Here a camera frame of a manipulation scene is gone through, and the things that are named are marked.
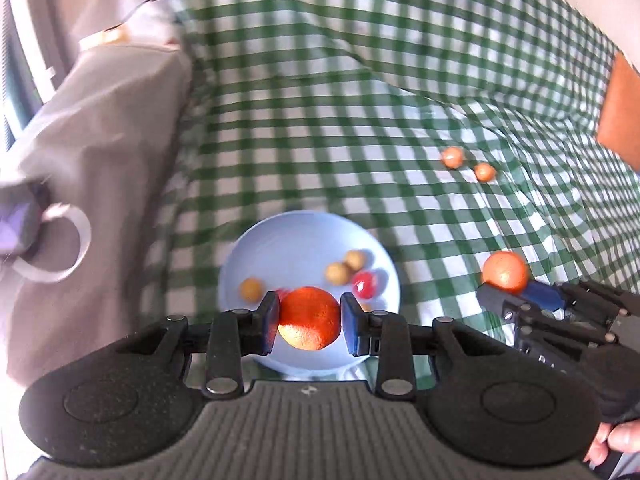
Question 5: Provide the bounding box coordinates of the lone orange tangerine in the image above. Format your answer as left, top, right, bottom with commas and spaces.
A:
278, 287, 341, 351

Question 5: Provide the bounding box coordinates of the tan longan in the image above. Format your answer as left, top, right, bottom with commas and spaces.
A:
344, 249, 368, 273
324, 261, 352, 286
239, 276, 265, 304

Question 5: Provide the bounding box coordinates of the person right hand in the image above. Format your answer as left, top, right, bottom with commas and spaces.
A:
582, 419, 640, 466

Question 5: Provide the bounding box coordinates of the tan longan front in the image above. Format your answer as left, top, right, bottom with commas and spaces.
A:
239, 276, 265, 304

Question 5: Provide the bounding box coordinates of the red wrapped fruit right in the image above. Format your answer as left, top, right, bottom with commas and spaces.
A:
352, 270, 378, 300

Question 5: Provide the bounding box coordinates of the red wrapped fruit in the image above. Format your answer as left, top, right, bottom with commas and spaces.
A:
276, 288, 292, 304
352, 270, 378, 300

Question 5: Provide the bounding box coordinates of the red wrapped fruit left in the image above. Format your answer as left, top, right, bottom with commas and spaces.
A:
276, 288, 292, 304

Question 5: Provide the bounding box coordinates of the tan longan back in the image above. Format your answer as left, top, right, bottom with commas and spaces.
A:
324, 261, 352, 286

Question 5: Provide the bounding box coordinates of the light blue plate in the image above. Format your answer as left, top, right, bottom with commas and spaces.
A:
217, 209, 402, 374

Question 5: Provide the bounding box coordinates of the orange brown cushion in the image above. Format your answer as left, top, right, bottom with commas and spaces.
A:
597, 52, 640, 172

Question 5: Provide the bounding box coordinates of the green white checkered cloth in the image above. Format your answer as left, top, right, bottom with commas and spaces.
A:
140, 0, 639, 341

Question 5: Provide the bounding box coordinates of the grey covered armrest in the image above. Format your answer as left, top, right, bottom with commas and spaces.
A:
1, 0, 193, 387

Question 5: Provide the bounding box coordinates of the white cord loop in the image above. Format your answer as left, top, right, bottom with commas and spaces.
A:
12, 201, 94, 285

